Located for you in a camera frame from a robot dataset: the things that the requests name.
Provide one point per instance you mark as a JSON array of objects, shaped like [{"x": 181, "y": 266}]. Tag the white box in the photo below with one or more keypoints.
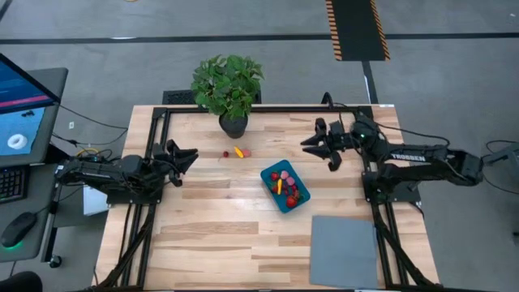
[{"x": 95, "y": 203}]

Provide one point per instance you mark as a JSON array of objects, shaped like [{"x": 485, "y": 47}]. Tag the blue plastic tupperware container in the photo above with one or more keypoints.
[{"x": 282, "y": 205}]

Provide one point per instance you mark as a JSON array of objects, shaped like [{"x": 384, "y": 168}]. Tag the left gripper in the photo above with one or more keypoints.
[{"x": 164, "y": 166}]

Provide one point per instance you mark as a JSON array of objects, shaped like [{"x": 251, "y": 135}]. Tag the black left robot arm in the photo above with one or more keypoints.
[{"x": 113, "y": 174}]

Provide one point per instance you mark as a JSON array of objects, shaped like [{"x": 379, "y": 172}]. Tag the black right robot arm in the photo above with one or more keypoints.
[{"x": 425, "y": 160}]

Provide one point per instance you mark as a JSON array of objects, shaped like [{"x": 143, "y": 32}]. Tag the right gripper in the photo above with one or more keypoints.
[{"x": 344, "y": 138}]

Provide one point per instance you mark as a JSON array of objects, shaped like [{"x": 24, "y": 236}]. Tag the black caster wheel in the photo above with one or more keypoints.
[{"x": 55, "y": 261}]

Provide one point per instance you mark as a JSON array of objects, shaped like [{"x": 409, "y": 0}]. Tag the person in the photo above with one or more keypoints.
[{"x": 20, "y": 282}]

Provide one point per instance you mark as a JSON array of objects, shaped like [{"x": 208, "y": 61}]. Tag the white floor outlet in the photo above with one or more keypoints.
[{"x": 71, "y": 125}]

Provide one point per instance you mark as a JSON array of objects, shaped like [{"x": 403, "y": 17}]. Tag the red toy strawberry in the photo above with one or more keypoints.
[
  {"x": 275, "y": 176},
  {"x": 274, "y": 189},
  {"x": 291, "y": 201}
]

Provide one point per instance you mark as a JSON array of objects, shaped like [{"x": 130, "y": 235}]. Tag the black computer mouse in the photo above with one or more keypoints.
[{"x": 18, "y": 229}]

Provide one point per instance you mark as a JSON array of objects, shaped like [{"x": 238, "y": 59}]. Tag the blue-lit display screen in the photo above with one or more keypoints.
[{"x": 20, "y": 121}]

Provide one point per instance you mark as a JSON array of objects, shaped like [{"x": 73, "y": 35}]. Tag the potted green leafy plant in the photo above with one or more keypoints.
[{"x": 227, "y": 85}]

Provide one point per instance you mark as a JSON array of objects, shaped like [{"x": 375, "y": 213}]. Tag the black aluminium table frame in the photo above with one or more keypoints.
[{"x": 263, "y": 109}]

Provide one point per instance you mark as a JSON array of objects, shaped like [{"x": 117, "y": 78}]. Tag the grey cloth mat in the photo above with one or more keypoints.
[{"x": 344, "y": 251}]

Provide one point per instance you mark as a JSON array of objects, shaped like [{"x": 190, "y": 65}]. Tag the pink toy peach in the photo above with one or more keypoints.
[
  {"x": 284, "y": 174},
  {"x": 247, "y": 153},
  {"x": 290, "y": 181}
]

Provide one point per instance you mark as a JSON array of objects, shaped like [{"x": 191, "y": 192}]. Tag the grey desk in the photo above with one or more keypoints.
[{"x": 52, "y": 79}]

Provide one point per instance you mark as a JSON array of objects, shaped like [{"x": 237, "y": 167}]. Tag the black keyboard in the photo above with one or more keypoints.
[{"x": 12, "y": 184}]

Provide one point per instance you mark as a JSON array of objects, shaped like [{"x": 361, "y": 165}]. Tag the black floor crate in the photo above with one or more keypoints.
[{"x": 176, "y": 97}]

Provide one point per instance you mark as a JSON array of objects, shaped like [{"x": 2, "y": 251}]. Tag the black yellow striped floor mat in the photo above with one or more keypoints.
[{"x": 357, "y": 30}]

